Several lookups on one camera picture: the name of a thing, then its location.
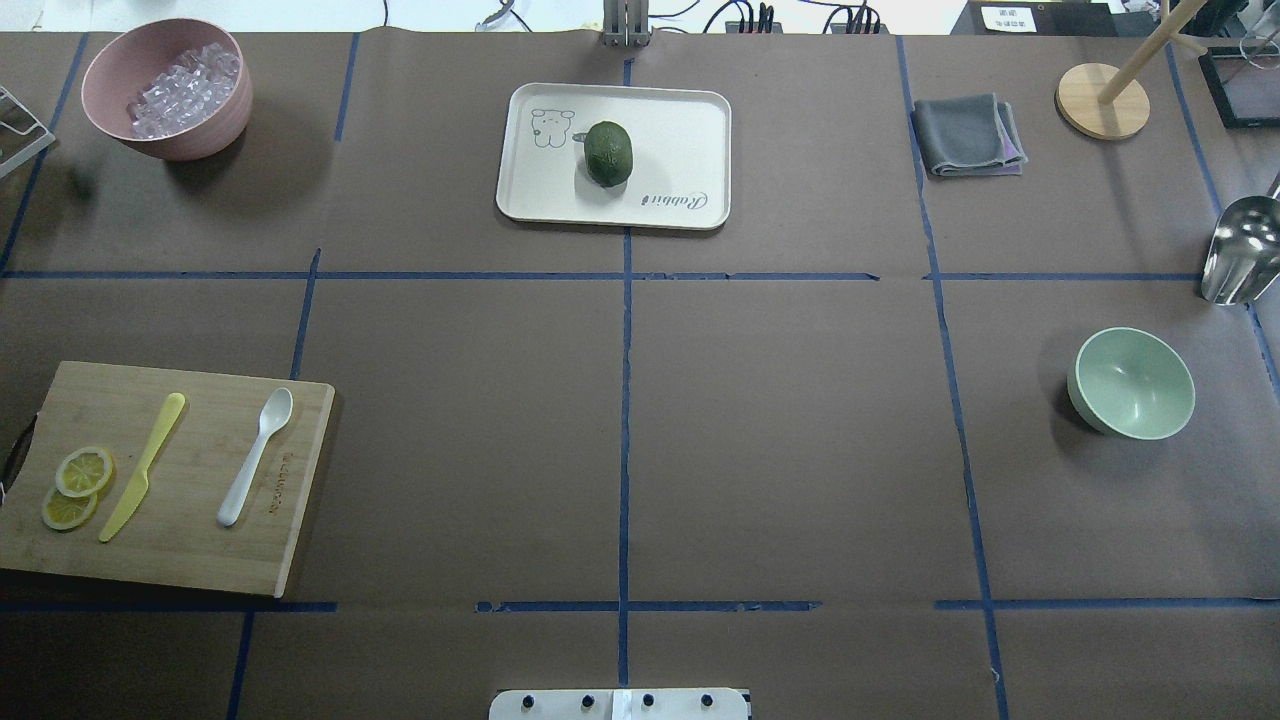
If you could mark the white plastic spoon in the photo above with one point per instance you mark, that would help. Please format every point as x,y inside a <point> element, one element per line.
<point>274,415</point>

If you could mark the light green bowl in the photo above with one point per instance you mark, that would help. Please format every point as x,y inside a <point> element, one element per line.
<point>1128,383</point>

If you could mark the pink bowl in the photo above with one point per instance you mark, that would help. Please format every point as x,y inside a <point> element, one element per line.
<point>131,61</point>

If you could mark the green lime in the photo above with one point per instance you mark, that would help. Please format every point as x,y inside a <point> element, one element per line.
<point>609,154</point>

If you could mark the white rabbit tray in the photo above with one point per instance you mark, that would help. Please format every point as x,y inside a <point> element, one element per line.
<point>682,157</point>

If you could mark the black power strip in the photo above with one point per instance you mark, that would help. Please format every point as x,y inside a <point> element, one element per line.
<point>804,17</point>

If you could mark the grey folded cloth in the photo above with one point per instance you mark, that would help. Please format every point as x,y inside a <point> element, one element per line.
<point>973,135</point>

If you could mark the bamboo cutting board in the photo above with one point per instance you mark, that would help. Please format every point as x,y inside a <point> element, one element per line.
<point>174,538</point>

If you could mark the wooden mug tree stand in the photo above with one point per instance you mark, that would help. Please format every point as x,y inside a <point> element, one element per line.
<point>1108,103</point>

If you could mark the clear ice cubes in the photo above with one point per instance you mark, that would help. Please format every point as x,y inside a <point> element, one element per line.
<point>188,92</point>

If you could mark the yellow plastic knife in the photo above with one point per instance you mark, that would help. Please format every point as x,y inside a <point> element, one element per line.
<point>137,486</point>

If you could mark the upper lemon slice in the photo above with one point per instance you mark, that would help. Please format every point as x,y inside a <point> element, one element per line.
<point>85,472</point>

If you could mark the lemon slice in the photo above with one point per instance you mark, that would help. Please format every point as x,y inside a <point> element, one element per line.
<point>85,472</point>
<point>63,512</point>

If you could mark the lower lemon slice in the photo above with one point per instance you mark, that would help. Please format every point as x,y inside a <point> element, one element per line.
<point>63,512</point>

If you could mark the metal scoop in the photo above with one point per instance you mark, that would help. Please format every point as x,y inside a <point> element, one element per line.
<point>1243,257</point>

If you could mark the black framed metal tray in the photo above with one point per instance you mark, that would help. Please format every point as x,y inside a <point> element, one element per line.
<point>1245,92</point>

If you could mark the aluminium camera post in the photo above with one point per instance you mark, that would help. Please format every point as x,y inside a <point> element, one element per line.
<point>626,23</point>

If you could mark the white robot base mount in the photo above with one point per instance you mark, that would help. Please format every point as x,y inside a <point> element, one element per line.
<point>622,703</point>

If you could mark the board metal handle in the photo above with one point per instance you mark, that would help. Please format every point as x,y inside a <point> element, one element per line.
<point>16,458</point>

